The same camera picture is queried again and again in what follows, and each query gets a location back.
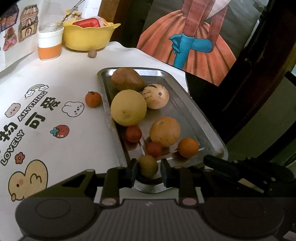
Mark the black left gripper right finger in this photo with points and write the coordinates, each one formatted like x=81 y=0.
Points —
x=182 y=178

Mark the brown wooden door frame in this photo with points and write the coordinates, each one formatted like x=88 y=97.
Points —
x=108 y=9

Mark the glass jar orange white sleeve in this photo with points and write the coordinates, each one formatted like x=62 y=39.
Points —
x=50 y=40

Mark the small tangerine with stem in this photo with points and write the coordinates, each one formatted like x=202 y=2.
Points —
x=93 y=99

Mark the beige striped melon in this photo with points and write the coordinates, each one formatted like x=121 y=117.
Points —
x=156 y=96

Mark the yellow flower twig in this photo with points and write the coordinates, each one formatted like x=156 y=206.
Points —
x=72 y=13

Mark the brown mango fruit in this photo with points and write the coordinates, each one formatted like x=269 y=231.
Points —
x=127 y=78

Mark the small brown kiwi fruit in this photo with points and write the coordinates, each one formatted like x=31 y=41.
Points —
x=148 y=165

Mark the coloured houses paper drawing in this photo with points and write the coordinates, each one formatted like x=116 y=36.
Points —
x=19 y=26

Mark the large orange fruit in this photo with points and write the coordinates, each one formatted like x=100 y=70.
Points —
x=166 y=131

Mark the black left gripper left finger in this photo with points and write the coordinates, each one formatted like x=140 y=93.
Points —
x=115 y=179

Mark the silver metal tray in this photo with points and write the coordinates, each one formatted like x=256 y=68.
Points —
x=180 y=115

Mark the small red tomato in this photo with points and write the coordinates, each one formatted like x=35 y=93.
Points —
x=133 y=134

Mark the small mandarin orange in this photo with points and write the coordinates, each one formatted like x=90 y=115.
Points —
x=188 y=147

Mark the red object in bowl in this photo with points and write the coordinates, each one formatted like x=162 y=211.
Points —
x=93 y=22

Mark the girl orange dress poster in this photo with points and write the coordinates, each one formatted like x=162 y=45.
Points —
x=203 y=38

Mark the yellow plastic bowl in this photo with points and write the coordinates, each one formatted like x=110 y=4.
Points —
x=89 y=38

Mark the small brown nut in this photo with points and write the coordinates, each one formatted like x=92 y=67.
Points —
x=92 y=53

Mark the yellow lemon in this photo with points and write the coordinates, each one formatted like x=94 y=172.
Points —
x=128 y=108

